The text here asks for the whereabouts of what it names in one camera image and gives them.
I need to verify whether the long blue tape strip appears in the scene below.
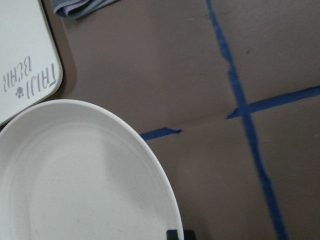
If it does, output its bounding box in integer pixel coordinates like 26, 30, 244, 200
140, 85, 320, 141

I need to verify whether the white round plate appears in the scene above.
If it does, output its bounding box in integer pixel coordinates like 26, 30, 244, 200
0, 99, 185, 240

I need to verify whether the folded grey purple cloth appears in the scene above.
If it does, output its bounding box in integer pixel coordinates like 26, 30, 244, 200
50, 0, 117, 19

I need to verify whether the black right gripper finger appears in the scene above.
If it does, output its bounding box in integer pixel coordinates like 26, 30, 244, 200
166, 229, 197, 240

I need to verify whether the white tray with lettering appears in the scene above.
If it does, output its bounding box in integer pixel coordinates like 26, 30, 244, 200
0, 0, 63, 125

